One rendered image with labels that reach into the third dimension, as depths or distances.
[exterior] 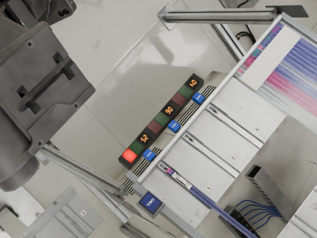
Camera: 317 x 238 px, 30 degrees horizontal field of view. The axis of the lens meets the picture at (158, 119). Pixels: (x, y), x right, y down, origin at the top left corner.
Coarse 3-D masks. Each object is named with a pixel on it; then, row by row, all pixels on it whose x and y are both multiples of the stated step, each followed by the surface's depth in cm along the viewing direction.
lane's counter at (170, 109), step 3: (168, 105) 171; (165, 108) 170; (168, 108) 170; (171, 108) 170; (174, 108) 170; (162, 111) 170; (165, 111) 170; (168, 111) 170; (171, 111) 170; (174, 111) 170; (168, 114) 170; (171, 114) 170
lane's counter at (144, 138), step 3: (144, 132) 168; (141, 135) 168; (144, 135) 168; (147, 135) 168; (138, 138) 167; (141, 138) 167; (144, 138) 167; (147, 138) 167; (150, 138) 167; (141, 141) 167; (144, 141) 167; (147, 141) 167; (144, 144) 167
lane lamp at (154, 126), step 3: (153, 120) 169; (150, 123) 169; (153, 123) 169; (156, 123) 169; (147, 126) 168; (150, 126) 168; (153, 126) 168; (156, 126) 168; (159, 126) 168; (150, 129) 168; (153, 129) 168; (156, 129) 168; (159, 129) 168; (156, 132) 168
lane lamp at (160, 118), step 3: (159, 114) 170; (162, 114) 170; (156, 117) 169; (159, 117) 169; (162, 117) 169; (165, 117) 169; (156, 120) 169; (159, 120) 169; (162, 120) 169; (165, 120) 169; (159, 123) 169; (162, 123) 169; (165, 123) 169; (162, 126) 168
